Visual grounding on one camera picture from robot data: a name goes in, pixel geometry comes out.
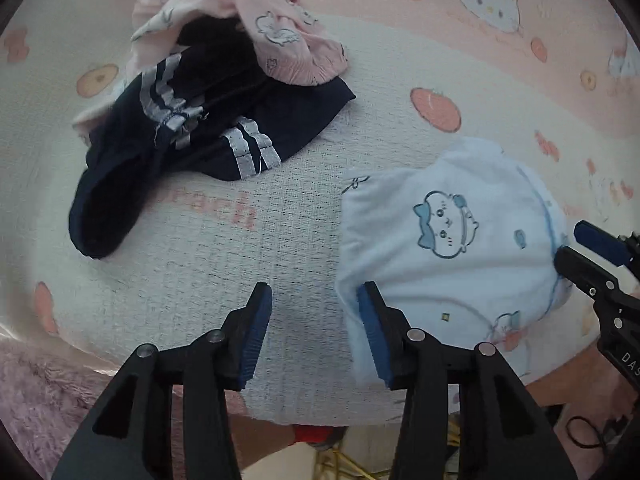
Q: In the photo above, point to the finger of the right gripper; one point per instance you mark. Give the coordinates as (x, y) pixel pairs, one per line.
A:
(587, 276)
(600, 242)

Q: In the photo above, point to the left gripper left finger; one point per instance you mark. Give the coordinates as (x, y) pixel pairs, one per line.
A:
(127, 433)

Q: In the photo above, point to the light blue cartoon pajama pants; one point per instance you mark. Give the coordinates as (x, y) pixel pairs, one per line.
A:
(464, 248)

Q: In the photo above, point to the pink fuzzy left sleeve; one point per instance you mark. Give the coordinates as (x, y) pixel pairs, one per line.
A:
(44, 399)

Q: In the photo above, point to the pink Hello Kitty blanket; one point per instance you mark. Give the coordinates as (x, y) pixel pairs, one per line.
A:
(554, 82)

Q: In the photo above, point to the navy striped garment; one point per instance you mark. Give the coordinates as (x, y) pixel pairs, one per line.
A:
(227, 123)

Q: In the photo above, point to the pink cartoon pajama garment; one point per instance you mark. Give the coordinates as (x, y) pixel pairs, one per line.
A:
(288, 44)

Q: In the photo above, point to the gold wire stool frame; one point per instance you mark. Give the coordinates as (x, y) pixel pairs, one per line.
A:
(365, 452)

